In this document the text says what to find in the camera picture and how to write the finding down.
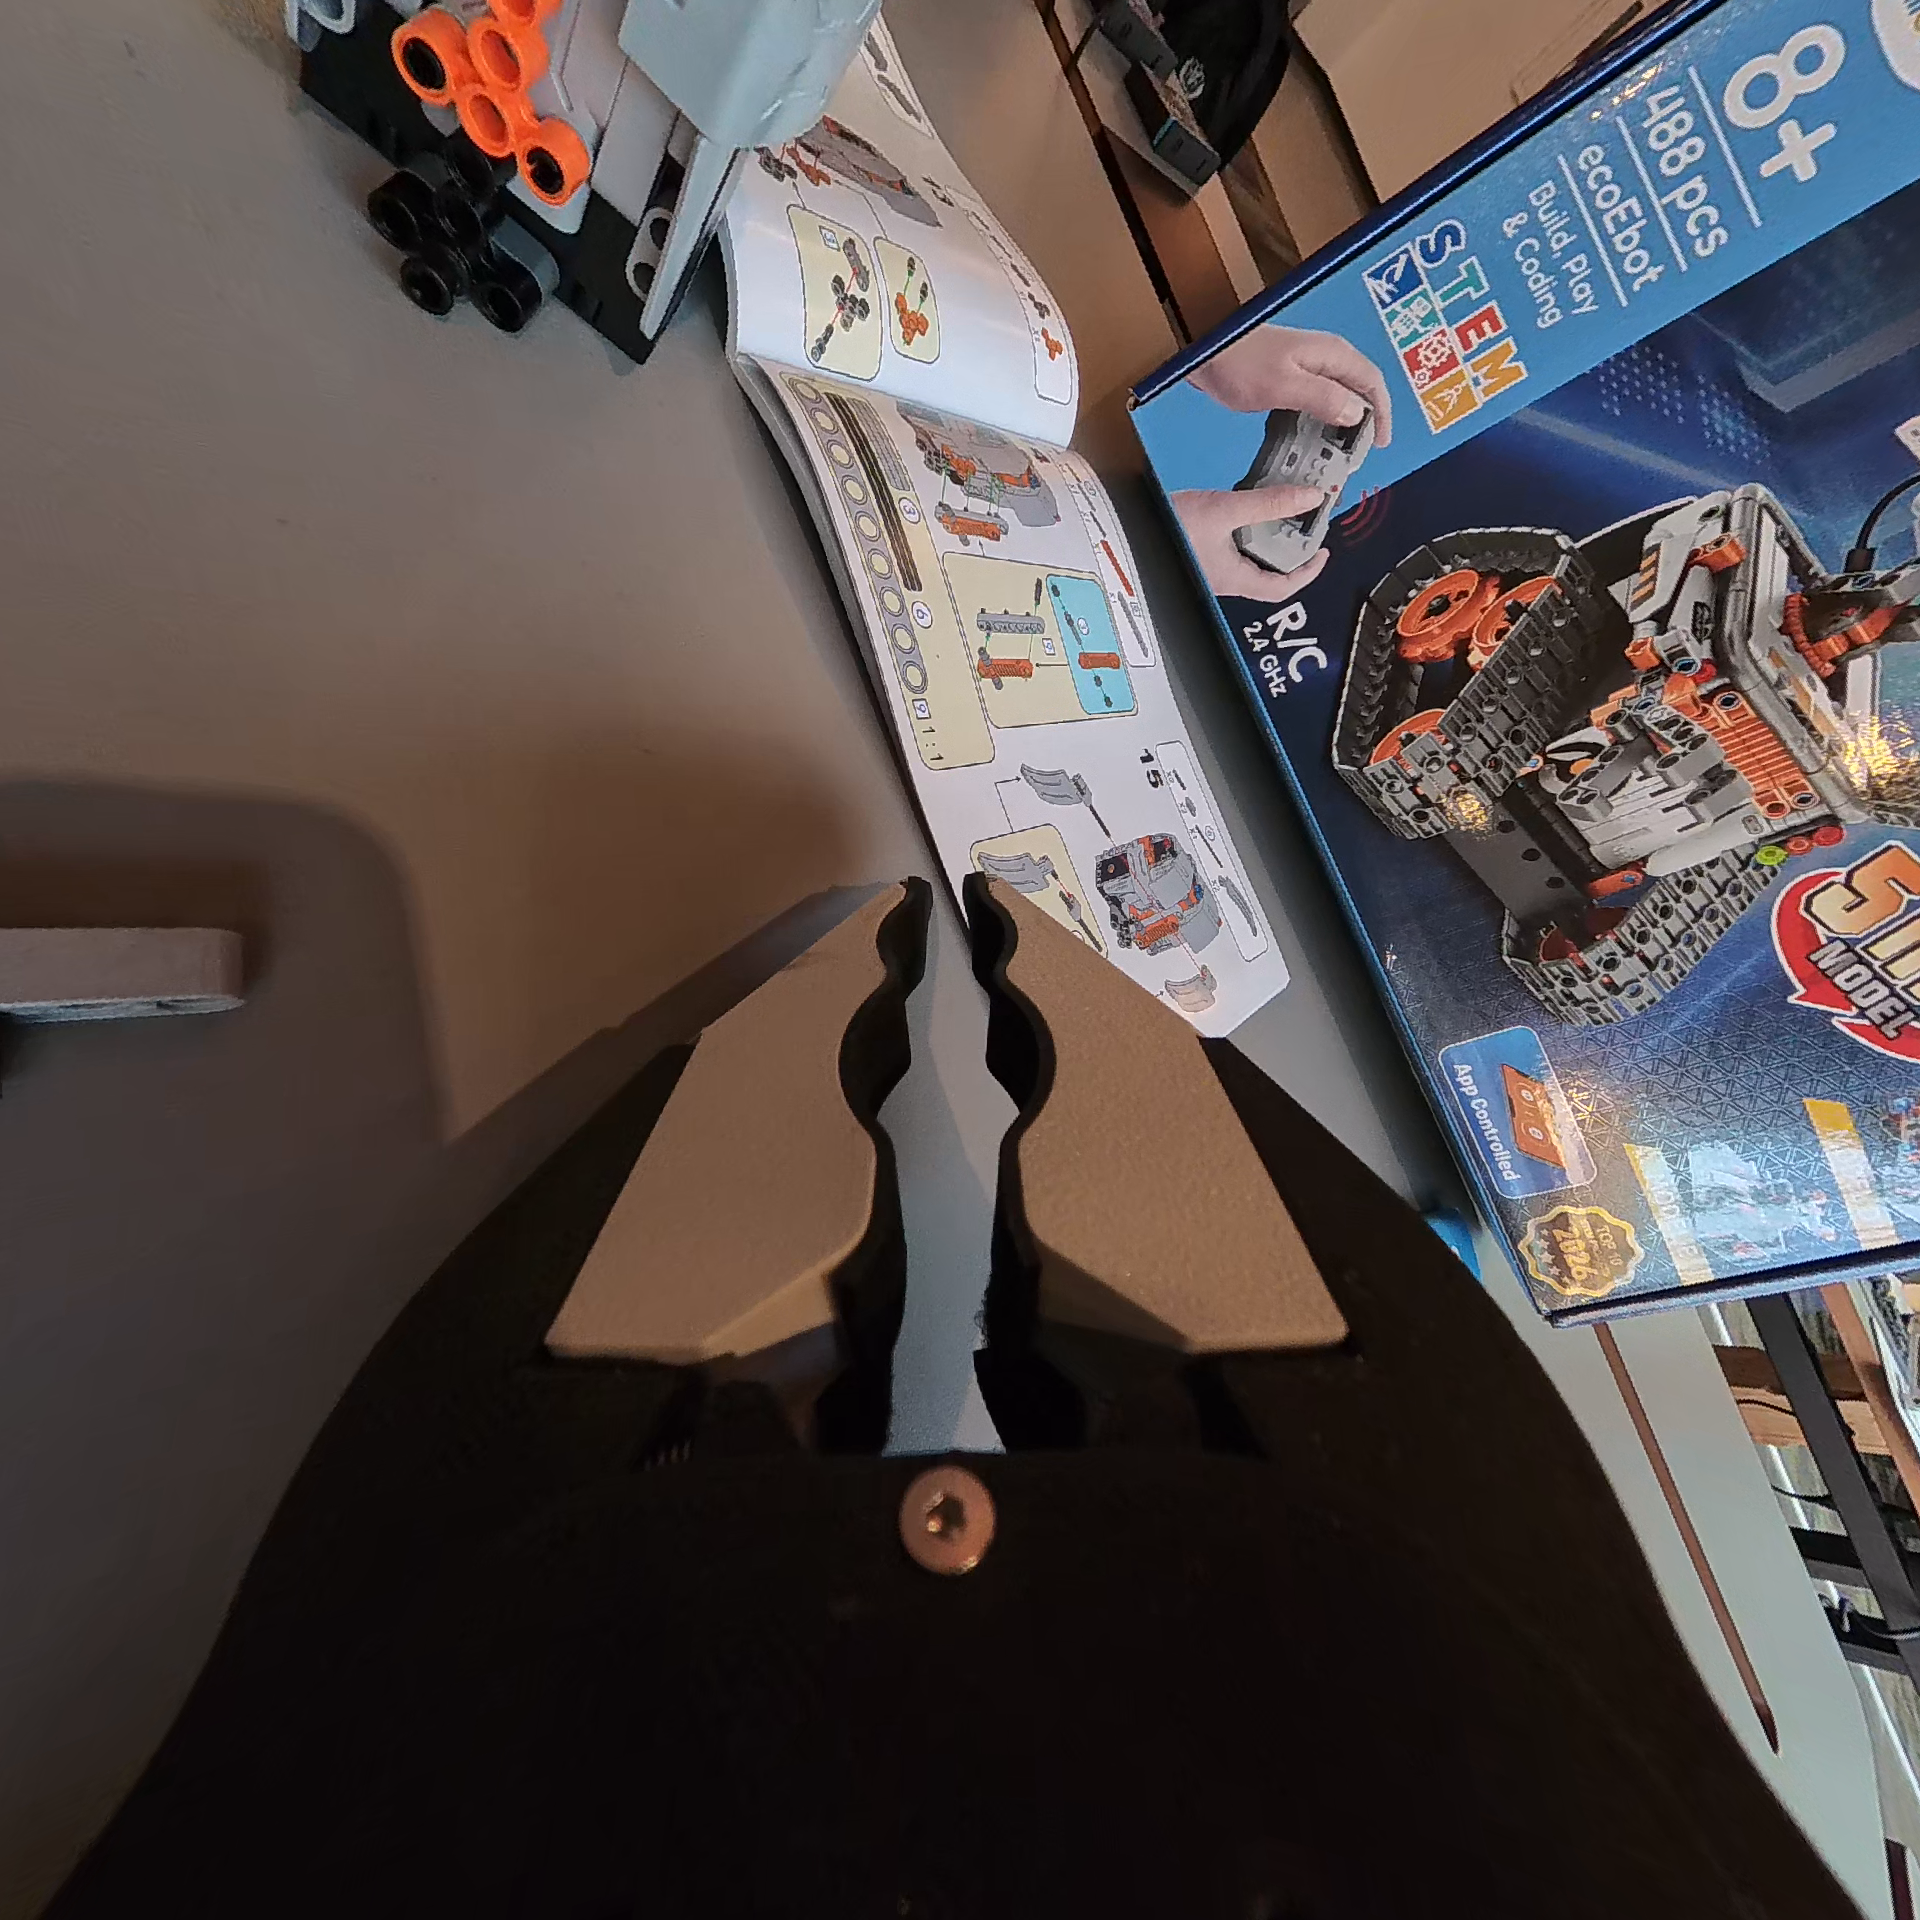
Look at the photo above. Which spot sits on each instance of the black backpack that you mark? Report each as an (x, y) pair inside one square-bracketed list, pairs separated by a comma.
[(1239, 66)]

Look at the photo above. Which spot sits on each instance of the grey toy beam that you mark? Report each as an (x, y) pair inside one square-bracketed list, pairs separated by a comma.
[(123, 970)]

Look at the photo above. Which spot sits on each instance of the black power strip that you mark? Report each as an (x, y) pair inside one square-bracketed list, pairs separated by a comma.
[(1164, 124)]

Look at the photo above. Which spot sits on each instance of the black metal desk leg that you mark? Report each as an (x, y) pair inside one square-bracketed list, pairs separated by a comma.
[(1830, 1474)]

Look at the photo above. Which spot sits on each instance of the blue toy robot box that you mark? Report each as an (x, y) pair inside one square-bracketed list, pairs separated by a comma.
[(1579, 678)]

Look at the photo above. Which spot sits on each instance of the open instruction booklet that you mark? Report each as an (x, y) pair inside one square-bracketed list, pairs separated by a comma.
[(1021, 632)]

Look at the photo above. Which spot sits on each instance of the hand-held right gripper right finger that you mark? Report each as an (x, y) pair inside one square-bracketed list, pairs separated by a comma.
[(1179, 1188)]

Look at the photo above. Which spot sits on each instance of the grey toy robot model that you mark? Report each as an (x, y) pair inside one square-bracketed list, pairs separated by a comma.
[(750, 64)]

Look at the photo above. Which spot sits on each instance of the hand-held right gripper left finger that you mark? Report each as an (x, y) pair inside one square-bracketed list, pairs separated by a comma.
[(723, 1188)]

